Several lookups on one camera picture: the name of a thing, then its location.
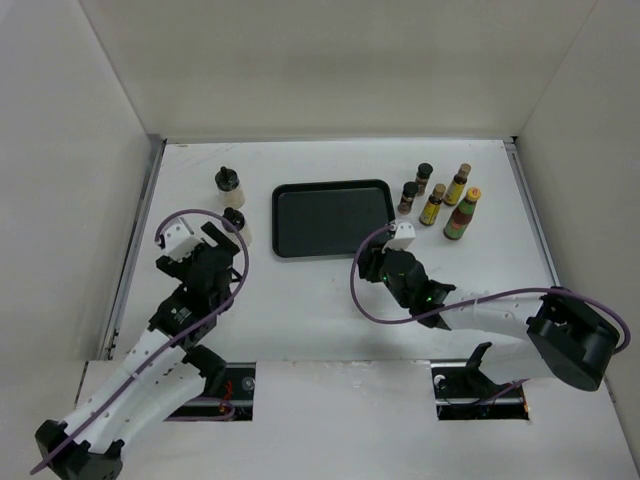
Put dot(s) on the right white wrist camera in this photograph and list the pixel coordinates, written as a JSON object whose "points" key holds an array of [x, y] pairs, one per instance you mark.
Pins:
{"points": [[402, 235]]}

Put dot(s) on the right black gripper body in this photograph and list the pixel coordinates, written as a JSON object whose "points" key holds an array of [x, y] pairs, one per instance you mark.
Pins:
{"points": [[374, 269]]}

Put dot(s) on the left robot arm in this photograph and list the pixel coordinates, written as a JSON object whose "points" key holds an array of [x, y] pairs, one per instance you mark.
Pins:
{"points": [[168, 366]]}

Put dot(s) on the tall yellow label sauce bottle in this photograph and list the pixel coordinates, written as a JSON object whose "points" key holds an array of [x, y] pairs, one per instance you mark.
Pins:
{"points": [[457, 185]]}

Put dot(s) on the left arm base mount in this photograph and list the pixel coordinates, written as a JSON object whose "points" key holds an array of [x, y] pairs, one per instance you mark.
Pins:
{"points": [[231, 398]]}

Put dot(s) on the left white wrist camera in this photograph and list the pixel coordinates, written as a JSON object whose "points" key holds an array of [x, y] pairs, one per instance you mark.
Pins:
{"points": [[178, 241]]}

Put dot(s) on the short yellow label sauce bottle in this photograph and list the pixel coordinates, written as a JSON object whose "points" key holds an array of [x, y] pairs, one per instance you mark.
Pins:
{"points": [[432, 207]]}

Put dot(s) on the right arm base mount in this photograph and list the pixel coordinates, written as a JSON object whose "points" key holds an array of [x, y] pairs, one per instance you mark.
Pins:
{"points": [[463, 393]]}

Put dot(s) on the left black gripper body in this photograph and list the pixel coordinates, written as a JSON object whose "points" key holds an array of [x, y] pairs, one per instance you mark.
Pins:
{"points": [[196, 251]]}

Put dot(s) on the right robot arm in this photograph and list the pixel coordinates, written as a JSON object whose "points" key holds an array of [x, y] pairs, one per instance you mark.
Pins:
{"points": [[552, 332]]}

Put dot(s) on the green label chili sauce bottle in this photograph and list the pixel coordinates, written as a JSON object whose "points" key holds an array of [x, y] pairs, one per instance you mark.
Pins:
{"points": [[462, 215]]}

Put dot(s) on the black plastic tray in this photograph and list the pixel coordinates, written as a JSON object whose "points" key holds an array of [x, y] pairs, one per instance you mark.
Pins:
{"points": [[328, 218]]}

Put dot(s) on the right aluminium table rail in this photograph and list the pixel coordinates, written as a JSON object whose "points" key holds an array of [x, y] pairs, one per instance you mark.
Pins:
{"points": [[512, 152]]}

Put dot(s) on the aluminium table rail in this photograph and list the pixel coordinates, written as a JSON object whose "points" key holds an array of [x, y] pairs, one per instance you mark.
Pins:
{"points": [[112, 325], [512, 152]]}

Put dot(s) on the small spice jar black lid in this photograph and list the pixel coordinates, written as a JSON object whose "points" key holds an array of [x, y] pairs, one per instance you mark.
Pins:
{"points": [[423, 173]]}

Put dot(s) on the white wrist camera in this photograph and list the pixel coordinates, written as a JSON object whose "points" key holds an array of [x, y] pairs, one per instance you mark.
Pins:
{"points": [[178, 241], [402, 235]]}

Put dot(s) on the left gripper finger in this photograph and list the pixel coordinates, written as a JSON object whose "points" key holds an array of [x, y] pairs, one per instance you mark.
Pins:
{"points": [[172, 268], [220, 238]]}

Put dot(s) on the left aluminium table rail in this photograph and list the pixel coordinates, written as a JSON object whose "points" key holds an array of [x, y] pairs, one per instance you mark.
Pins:
{"points": [[112, 325]]}

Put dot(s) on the clear shaker bottle black cap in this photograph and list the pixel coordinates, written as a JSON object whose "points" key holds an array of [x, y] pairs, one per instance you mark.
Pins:
{"points": [[229, 188]]}

